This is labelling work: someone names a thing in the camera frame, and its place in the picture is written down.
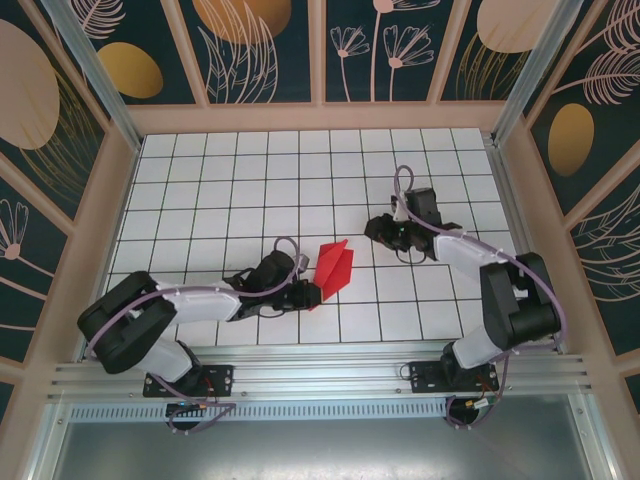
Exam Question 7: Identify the wall panel pale leaf outlines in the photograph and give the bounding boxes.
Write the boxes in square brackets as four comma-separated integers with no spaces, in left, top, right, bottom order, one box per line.
[569,179,640,356]

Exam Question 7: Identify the long aluminium mounting rail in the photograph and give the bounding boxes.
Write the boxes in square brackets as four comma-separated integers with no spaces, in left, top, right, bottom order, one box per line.
[47,347,596,401]

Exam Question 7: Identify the wall panel single flower outline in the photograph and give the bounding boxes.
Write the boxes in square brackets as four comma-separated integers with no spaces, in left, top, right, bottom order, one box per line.
[0,154,71,361]

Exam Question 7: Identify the aluminium corner post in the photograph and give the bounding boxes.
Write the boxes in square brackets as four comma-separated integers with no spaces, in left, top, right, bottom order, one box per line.
[492,0,574,146]
[42,0,144,151]

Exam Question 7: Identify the slotted metal cable tray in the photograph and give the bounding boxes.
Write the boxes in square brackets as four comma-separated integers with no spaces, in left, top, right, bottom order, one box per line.
[69,402,571,421]

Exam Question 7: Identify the wall panel with leaf outlines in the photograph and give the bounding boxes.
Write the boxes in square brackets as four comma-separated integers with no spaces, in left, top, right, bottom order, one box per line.
[179,0,319,105]

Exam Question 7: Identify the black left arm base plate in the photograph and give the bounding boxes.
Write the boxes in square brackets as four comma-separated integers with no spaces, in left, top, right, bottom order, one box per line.
[143,363,236,399]

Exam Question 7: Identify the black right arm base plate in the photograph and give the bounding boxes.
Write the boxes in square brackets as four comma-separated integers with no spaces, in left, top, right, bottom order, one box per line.
[408,360,501,396]

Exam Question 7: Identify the aluminium side rail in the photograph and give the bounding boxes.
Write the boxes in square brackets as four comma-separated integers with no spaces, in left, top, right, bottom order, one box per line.
[492,142,569,354]

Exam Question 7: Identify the wall panel with peach circle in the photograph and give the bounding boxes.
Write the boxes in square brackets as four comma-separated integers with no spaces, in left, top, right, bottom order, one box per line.
[439,0,551,101]

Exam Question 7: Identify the wall panel gold oval feathers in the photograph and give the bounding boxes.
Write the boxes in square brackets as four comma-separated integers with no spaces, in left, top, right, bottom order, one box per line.
[524,0,640,211]

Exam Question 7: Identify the wall panel with golden oval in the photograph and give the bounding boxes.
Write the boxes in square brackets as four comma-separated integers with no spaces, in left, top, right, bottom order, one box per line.
[74,0,199,106]

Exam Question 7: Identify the small board with yellow connector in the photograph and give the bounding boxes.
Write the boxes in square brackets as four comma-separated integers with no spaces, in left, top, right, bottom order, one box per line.
[167,399,210,417]
[462,394,504,412]

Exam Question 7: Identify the red paper sheet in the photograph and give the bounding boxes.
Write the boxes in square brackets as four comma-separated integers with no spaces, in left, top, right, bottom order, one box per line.
[312,238,355,314]

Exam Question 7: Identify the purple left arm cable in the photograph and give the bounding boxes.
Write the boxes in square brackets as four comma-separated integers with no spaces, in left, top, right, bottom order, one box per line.
[82,235,304,437]

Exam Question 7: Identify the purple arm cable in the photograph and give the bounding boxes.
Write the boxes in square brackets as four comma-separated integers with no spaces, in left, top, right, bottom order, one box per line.
[82,235,304,437]
[392,165,569,431]

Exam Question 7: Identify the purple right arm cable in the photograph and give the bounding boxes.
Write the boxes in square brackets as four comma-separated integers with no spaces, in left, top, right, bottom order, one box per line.
[392,165,569,431]

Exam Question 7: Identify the wall panel with pink flowers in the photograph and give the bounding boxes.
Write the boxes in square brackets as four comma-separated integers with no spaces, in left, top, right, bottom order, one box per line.
[324,0,446,104]

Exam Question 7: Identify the grey metal sheet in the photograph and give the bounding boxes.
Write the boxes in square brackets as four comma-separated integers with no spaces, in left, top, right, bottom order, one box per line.
[44,414,616,480]

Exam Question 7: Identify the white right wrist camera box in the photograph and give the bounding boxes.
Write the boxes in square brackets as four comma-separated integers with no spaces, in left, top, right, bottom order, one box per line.
[389,197,412,224]

